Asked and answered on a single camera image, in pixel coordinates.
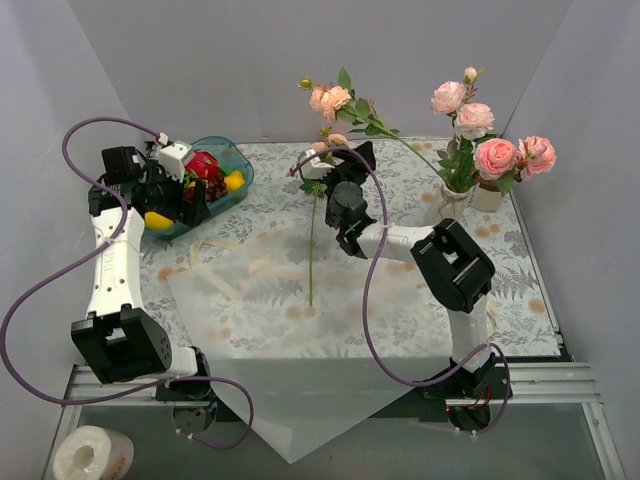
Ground pink artificial flower bouquet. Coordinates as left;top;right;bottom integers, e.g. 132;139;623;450
300;127;348;308

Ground peach rose stem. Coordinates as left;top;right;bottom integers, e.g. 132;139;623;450
297;67;447;183

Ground pink rose stem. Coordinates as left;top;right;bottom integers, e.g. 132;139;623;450
431;66;495;193
473;136;557;196

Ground white paper bouquet wrap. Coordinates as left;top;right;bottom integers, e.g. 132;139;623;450
168;227;452;463

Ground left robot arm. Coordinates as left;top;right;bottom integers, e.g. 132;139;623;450
71;142;213;400

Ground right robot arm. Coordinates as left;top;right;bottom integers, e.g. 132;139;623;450
310;142;496;398

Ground white ribbed ceramic vase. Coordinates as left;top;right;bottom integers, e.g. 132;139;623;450
425;185;474;225

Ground floral patterned table mat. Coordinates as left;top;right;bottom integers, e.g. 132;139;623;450
141;140;561;358

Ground yellow lemon front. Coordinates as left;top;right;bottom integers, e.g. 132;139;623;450
144;211;174;232

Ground yellow lemon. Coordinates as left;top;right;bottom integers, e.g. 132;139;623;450
144;211;174;232
224;171;245;193

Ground dark purple grapes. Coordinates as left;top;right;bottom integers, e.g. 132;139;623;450
185;172;228;204

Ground red dragon fruit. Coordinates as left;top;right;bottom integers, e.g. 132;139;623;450
185;150;219;180

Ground yellow lemon back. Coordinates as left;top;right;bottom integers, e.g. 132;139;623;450
224;171;245;193

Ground white cup brown lid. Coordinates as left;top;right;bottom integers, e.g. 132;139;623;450
470;180;507;212

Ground white paper roll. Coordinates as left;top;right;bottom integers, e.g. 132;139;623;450
53;425;134;480

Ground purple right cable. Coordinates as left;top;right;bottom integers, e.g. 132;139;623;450
289;146;512;434

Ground purple cable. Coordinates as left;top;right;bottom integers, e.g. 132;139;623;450
289;146;512;434
0;117;255;450

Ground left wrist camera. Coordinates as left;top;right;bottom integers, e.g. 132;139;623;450
157;141;195;183

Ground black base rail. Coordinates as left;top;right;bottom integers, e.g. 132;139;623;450
154;357;521;424

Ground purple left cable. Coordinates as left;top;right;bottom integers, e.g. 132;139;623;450
0;117;255;450

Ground aluminium frame rail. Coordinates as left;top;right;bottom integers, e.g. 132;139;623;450
65;362;601;407

